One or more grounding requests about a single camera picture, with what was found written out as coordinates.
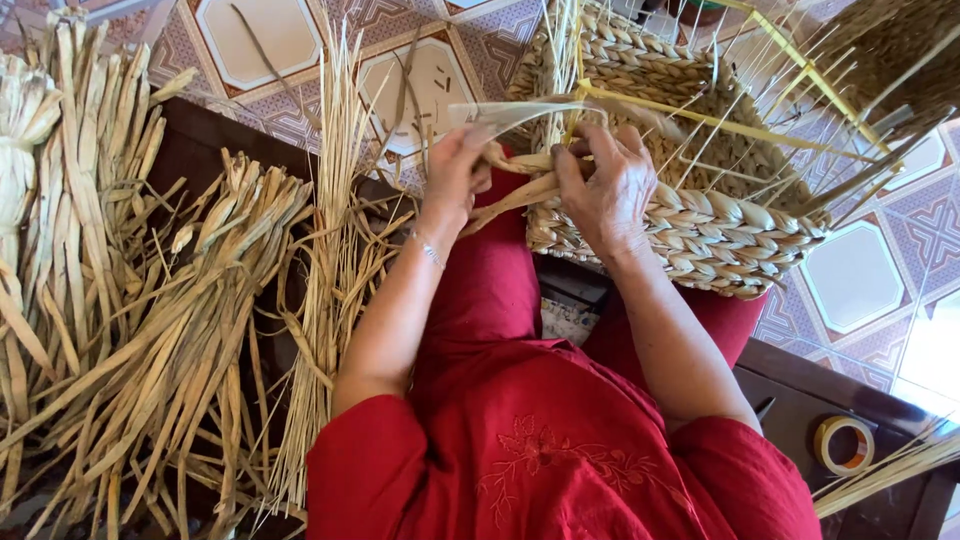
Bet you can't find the person's right hand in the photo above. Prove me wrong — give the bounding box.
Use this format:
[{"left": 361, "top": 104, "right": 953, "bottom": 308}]
[{"left": 551, "top": 121, "right": 660, "bottom": 261}]

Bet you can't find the person's left hand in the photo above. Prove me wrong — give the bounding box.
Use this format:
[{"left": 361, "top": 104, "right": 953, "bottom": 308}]
[{"left": 418, "top": 123, "right": 498, "bottom": 235}]

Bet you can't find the tan twisted reed strand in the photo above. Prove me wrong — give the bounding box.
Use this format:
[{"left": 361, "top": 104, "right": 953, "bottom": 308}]
[{"left": 458, "top": 142, "right": 601, "bottom": 239}]

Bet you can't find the pale reed strip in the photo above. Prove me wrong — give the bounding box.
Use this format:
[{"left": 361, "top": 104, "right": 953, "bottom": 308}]
[{"left": 448, "top": 96, "right": 687, "bottom": 144}]

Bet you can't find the patterned cloth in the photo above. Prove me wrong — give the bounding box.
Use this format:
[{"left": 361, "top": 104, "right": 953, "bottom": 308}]
[{"left": 540, "top": 296, "right": 601, "bottom": 348}]

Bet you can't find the bundle of thin straw stalks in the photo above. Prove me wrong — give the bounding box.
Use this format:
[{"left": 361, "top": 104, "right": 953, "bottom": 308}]
[{"left": 266, "top": 18, "right": 417, "bottom": 519}]

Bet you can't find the dark dried reed strip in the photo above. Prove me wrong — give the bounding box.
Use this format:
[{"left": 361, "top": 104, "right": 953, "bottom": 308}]
[{"left": 228, "top": 3, "right": 324, "bottom": 130}]

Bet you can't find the red embroidered dress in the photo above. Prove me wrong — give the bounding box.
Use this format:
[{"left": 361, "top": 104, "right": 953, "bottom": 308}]
[{"left": 306, "top": 146, "right": 823, "bottom": 540}]

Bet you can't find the dark wooden bench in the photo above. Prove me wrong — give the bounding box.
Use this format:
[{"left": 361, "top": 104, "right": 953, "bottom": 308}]
[{"left": 0, "top": 96, "right": 960, "bottom": 540}]

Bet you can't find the brown woven basket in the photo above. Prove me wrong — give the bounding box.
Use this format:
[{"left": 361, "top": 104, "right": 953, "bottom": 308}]
[{"left": 813, "top": 0, "right": 960, "bottom": 140}]

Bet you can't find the heap of dried flat reeds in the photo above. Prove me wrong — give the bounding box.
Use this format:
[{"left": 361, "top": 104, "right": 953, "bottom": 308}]
[{"left": 0, "top": 7, "right": 316, "bottom": 540}]

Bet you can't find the roll of clear tape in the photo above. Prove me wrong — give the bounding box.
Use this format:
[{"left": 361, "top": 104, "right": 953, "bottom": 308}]
[{"left": 813, "top": 415, "right": 876, "bottom": 478}]

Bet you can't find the sheaf of thin straw stalks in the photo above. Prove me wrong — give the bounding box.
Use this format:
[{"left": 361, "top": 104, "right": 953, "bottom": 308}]
[{"left": 812, "top": 426, "right": 960, "bottom": 520}]

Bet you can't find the pale tied reed bundle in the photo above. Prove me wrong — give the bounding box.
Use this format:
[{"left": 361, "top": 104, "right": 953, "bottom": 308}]
[{"left": 0, "top": 52, "right": 66, "bottom": 252}]

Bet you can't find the silver bracelet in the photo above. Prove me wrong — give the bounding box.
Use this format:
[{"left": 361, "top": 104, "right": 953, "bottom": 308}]
[{"left": 408, "top": 228, "right": 447, "bottom": 270}]

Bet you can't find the woven reed basket yellow frame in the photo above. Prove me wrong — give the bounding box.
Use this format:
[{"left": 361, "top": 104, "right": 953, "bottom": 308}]
[{"left": 506, "top": 0, "right": 912, "bottom": 301}]

